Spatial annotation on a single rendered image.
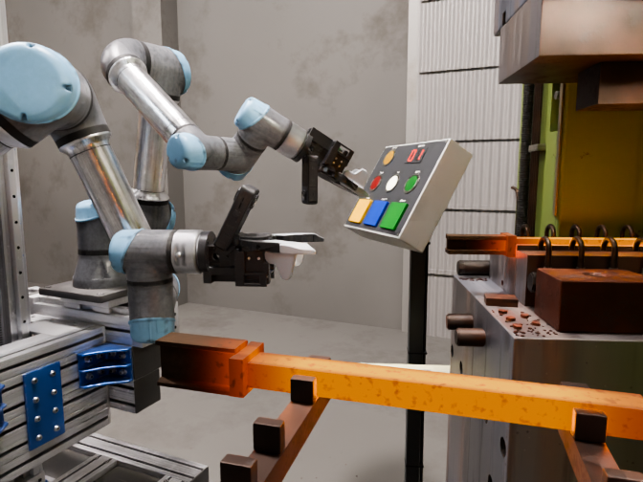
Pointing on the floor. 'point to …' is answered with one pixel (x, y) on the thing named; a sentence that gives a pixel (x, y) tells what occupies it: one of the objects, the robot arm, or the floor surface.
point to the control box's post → (414, 359)
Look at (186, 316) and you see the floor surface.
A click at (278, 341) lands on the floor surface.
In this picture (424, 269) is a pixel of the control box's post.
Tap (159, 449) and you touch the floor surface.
